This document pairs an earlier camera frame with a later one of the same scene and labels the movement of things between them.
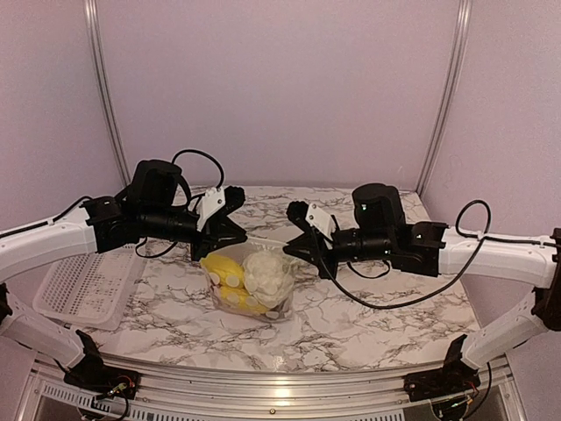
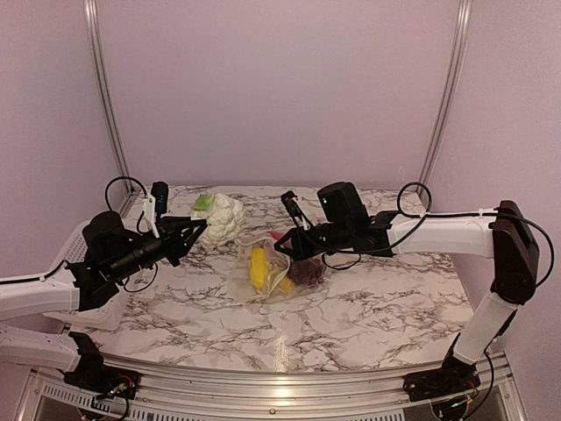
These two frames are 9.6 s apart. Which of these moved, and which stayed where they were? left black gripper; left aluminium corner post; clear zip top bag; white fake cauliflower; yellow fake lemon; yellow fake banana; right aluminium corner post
Moved: clear zip top bag; white fake cauliflower; yellow fake banana; left black gripper; yellow fake lemon
Stayed: left aluminium corner post; right aluminium corner post
